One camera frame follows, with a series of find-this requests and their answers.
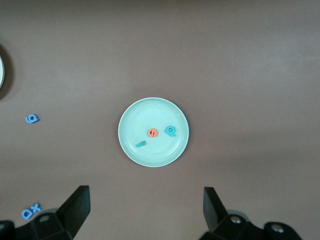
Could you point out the blue foam letter D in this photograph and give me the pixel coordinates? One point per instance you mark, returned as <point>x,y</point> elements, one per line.
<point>23,215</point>

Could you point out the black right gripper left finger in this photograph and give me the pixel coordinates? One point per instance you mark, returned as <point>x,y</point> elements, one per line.
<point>70,215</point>

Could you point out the blue foam number six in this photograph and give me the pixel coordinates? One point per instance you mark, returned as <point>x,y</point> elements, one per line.
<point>36,118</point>

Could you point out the beige round plate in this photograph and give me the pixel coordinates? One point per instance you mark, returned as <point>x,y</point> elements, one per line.
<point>1,72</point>

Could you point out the teal foam letter l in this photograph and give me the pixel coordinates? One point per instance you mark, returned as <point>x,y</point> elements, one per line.
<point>141,144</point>

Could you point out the teal foam letter p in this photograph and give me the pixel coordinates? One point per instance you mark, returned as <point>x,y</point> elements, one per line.
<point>173,134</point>

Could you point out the blue foam letter x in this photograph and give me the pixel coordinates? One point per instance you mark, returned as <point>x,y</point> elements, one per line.
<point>36,208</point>

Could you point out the mint green round plate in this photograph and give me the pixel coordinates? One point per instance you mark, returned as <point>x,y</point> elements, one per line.
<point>150,112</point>

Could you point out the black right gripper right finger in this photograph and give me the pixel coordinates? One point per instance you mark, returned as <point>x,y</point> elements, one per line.
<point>217,220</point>

